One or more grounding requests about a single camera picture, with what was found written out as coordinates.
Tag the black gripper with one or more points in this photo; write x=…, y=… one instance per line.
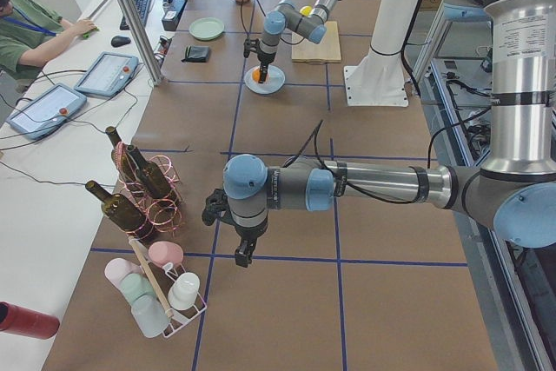
x=250, y=232
x=265, y=59

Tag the orange mandarin fruit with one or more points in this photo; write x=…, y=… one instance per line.
x=255, y=74

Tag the light blue plate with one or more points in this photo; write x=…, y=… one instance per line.
x=276, y=79

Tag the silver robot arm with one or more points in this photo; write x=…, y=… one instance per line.
x=286, y=16
x=512, y=192

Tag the mint green plate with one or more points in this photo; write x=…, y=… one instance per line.
x=207, y=28

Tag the bamboo cutting board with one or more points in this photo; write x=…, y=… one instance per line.
x=327, y=51

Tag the yellow lemon upper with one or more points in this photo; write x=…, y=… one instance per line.
x=306, y=10

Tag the black computer box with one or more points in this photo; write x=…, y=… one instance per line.
x=172, y=14

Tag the mint green plastic cup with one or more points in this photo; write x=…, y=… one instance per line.
x=133, y=286

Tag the dark green wine bottle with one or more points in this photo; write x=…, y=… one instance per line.
x=124, y=165
x=152, y=178
x=124, y=213

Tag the pale pink plastic cup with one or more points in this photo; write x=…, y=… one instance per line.
x=118, y=268

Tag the black keyboard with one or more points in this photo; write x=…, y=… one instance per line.
x=143, y=9

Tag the black computer mouse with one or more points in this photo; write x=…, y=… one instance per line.
x=119, y=41

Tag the blue teach pendant far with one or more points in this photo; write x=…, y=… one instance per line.
x=107, y=75

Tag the blue teach pendant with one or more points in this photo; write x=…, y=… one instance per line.
x=107, y=75
x=46, y=113

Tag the blue teach pendant near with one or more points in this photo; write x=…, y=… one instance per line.
x=46, y=113

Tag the red bottle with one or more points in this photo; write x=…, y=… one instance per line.
x=17, y=320

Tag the seated person green shirt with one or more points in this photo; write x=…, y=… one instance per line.
x=32, y=35

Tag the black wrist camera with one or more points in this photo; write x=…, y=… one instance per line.
x=216, y=208
x=250, y=46

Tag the white wire cup rack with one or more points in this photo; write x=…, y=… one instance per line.
x=181, y=318

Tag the wooden rack handle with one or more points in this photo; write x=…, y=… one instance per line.
x=137, y=248

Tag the copper wire bottle rack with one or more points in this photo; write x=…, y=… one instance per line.
x=167, y=219

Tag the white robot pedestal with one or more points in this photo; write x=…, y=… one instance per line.
x=378, y=80

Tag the aluminium frame post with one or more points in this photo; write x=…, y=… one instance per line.
x=141, y=39

